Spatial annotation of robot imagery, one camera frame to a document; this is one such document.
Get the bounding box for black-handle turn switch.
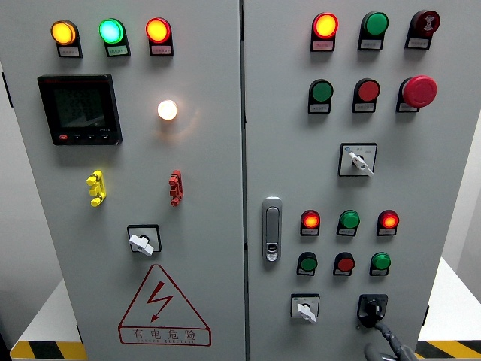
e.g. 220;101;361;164
356;293;389;329

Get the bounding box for black yellow striped tape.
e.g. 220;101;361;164
10;340;88;361
414;340;481;361

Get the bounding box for small green lamp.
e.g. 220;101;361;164
338;209;361;230
370;252;392;272

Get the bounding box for small red push button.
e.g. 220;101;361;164
334;252;356;273

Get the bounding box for small green push button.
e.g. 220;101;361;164
297;251;319;273

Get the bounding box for small red lit lamp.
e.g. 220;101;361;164
300;209;322;229
377;209;401;229

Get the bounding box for silver door lock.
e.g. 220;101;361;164
262;196;283;263

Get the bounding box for pale grey cabinet door with lock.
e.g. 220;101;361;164
243;0;481;361

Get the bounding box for red warning triangle sign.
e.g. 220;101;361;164
117;263;212;347

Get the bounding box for large red stop button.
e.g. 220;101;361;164
399;74;438;109

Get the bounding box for large red push button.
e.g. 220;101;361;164
353;77;381;103

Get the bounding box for pale grey cabinet door with display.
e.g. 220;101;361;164
0;0;246;361

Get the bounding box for large green push button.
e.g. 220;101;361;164
309;78;334;104

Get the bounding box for large green unlit lamp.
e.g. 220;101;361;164
361;11;390;38

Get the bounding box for dark red buzzer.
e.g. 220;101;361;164
410;9;441;38

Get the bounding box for large red lit lamp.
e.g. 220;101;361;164
145;17;173;45
312;12;340;40

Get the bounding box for white lit lamp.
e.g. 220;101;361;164
156;99;179;122

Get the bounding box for black display meter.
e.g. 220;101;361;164
37;73;123;147

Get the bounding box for large green lit lamp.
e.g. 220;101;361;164
98;17;126;45

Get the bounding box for large yellow lit lamp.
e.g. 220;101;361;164
50;20;79;47

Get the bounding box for white-handle turn switch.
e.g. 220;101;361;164
126;224;162;258
337;142;379;178
289;293;321;324

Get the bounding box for small red handle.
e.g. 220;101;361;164
168;169;184;207

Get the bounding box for small yellow handle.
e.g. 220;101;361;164
86;169;107;208

